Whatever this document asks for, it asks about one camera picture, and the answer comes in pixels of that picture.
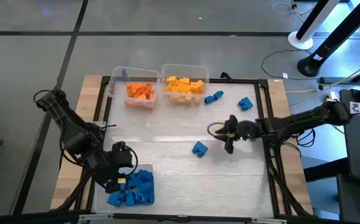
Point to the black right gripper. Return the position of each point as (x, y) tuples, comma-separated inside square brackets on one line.
[(247, 130)]

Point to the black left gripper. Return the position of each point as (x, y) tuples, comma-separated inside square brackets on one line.
[(108, 172)]

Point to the small blue toy block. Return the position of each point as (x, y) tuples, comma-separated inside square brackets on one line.
[(124, 187), (130, 199), (151, 194)]

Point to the small orange toy block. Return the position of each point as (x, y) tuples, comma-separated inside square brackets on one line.
[(130, 91)]

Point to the orange wedge toy block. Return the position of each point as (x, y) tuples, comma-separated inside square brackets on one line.
[(148, 87)]

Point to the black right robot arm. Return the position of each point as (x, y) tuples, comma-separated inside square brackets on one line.
[(301, 121)]

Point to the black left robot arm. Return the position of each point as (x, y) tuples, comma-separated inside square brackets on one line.
[(74, 130)]

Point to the clear plastic bin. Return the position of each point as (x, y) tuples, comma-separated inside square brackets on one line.
[(100, 205), (184, 69), (133, 72)]

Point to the white paper scrap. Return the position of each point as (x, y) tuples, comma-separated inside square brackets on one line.
[(286, 75)]

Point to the black power adapter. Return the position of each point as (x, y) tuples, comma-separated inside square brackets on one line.
[(324, 80)]

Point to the white power strip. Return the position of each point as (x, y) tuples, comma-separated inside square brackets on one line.
[(333, 94)]

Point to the white pole stand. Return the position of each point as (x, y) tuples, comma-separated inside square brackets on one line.
[(301, 39)]

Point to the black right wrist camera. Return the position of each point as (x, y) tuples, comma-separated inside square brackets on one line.
[(222, 130)]

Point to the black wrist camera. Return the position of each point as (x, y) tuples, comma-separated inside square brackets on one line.
[(123, 157), (222, 130)]

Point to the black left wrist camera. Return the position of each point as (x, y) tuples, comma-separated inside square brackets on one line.
[(123, 157)]

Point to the black metal table frame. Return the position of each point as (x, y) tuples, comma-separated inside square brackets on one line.
[(245, 81)]

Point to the black frame clamp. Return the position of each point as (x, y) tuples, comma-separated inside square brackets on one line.
[(225, 75)]

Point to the silver frame bracket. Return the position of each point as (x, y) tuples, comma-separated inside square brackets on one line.
[(268, 221)]

